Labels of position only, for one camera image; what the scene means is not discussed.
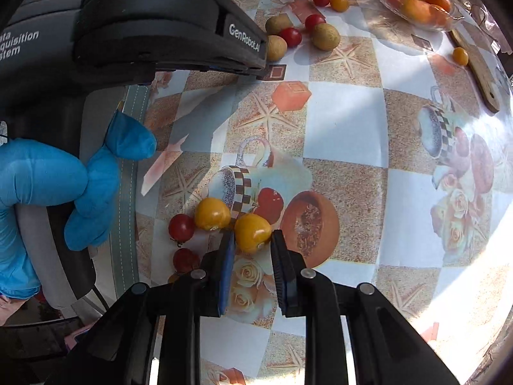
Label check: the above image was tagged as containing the black cable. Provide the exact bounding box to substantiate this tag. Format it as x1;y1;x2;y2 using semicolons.
90;284;110;314

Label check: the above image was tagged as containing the potato middle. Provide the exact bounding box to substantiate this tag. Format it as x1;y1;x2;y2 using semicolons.
265;13;294;36

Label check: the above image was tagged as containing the wooden cutting board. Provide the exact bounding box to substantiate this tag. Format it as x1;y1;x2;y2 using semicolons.
448;28;501;114

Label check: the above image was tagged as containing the person's left forearm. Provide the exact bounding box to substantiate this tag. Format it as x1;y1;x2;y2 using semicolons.
0;294;43;325

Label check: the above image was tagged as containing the potato right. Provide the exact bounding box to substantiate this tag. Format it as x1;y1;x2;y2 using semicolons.
312;23;341;51

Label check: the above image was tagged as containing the printed checkered tablecloth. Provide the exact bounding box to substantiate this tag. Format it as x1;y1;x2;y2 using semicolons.
135;0;513;385

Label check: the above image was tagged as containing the clear glass bowl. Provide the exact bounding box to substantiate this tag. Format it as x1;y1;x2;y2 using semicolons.
369;0;466;33

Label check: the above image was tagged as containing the person's left hand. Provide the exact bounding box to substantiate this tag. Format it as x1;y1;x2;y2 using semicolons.
0;110;158;300

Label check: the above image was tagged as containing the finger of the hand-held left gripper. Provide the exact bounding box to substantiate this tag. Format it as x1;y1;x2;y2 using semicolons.
154;2;269;81

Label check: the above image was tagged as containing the gold wire rack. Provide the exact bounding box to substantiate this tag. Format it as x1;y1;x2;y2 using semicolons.
441;0;508;55

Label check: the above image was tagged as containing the potato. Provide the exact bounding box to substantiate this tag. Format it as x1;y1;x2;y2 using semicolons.
265;13;294;36
265;35;288;62
312;23;341;51

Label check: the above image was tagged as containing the potato left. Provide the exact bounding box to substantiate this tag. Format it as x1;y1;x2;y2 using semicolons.
265;35;288;62

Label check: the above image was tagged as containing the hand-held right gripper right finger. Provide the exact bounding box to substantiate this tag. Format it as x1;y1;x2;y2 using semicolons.
270;228;461;385

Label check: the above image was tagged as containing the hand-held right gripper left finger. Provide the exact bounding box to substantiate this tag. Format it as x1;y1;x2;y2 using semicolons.
44;230;237;385

